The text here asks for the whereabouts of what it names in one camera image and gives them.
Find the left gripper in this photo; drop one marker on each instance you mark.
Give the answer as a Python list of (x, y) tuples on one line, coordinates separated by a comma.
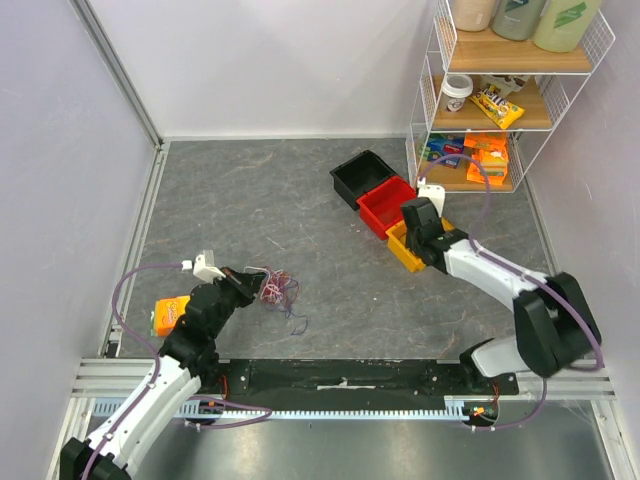
[(246, 284)]

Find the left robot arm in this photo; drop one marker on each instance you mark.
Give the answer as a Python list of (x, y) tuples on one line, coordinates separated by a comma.
[(187, 357)]

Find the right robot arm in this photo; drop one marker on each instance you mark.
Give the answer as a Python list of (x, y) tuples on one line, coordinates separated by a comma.
[(554, 326)]

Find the black plastic bin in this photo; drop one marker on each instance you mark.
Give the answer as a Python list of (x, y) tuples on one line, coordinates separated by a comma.
[(359, 175)]

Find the red plastic bin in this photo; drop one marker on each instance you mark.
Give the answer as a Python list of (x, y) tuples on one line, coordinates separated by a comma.
[(380, 208)]

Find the yellow plastic bin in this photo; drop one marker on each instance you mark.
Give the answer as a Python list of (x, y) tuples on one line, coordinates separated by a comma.
[(397, 242)]

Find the blue green box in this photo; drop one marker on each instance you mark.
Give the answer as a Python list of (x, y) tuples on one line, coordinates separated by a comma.
[(434, 146)]

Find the orange snack packs stack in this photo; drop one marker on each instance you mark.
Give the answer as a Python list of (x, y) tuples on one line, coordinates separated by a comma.
[(491, 151)]

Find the white paper coffee cup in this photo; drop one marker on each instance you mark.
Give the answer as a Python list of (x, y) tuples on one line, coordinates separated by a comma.
[(456, 88)]

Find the yellow candy bag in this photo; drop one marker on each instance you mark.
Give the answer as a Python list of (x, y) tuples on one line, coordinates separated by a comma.
[(500, 111)]

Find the brown white snack box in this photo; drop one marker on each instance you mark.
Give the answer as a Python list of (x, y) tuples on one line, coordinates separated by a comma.
[(504, 85)]

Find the beige bottle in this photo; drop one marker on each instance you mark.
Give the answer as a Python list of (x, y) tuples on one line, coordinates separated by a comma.
[(472, 15)]

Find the grey green bottle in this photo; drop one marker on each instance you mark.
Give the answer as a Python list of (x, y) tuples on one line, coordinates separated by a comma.
[(516, 19)]

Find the light green bottle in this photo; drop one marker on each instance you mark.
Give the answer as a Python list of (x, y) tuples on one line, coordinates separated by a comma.
[(564, 23)]

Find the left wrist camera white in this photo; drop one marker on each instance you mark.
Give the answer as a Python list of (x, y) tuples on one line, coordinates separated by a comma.
[(203, 267)]

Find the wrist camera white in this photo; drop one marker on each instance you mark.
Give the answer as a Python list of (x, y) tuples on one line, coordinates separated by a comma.
[(203, 267), (435, 193)]

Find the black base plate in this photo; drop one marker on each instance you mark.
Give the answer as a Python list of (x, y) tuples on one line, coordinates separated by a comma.
[(243, 377)]

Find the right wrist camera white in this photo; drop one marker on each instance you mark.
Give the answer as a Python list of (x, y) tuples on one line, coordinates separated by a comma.
[(435, 193)]

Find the white slotted cable duct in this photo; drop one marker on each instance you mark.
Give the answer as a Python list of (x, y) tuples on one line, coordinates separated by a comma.
[(340, 403)]

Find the white wire shelf rack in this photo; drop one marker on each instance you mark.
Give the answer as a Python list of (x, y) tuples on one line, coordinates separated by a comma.
[(556, 80)]

